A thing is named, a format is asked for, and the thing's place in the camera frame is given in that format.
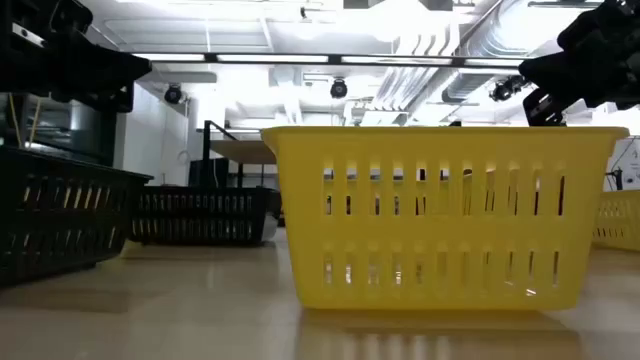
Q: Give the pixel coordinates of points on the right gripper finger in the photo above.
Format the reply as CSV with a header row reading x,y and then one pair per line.
x,y
547,72

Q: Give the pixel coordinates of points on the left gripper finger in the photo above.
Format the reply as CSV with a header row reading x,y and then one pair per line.
x,y
120,70

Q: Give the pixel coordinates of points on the yellow plastic slotted basket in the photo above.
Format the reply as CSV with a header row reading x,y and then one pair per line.
x,y
450,230
617,224

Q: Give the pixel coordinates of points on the black plastic slotted basket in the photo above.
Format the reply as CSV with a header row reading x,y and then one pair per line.
x,y
60,220
265,210

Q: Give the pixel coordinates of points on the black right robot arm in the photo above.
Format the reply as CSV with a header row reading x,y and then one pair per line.
x,y
610,25

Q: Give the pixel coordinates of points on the wooden shelf black metal legs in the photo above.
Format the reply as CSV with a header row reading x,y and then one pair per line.
x,y
240,151

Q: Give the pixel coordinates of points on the black ceiling spotlight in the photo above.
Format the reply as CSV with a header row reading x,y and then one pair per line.
x,y
338,88
173,94
507,87

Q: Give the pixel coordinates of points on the white cabinet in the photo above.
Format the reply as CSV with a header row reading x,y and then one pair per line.
x,y
629,162

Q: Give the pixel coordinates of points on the black computer monitor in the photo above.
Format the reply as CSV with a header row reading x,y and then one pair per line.
x,y
220,172

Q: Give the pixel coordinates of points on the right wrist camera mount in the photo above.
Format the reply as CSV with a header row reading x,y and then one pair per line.
x,y
542,107

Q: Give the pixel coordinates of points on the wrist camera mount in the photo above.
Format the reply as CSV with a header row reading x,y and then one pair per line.
x,y
100,100
542,107

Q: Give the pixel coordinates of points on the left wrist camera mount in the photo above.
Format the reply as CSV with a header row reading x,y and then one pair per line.
x,y
100,100

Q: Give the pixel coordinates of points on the silver ventilation duct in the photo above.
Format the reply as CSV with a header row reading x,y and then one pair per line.
x,y
465,87

